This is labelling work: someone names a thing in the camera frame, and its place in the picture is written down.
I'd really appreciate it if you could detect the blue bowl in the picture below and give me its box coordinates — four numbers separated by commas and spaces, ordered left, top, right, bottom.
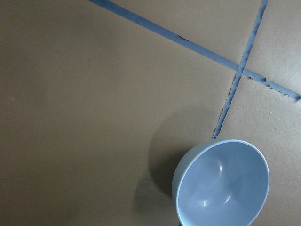
172, 139, 269, 226

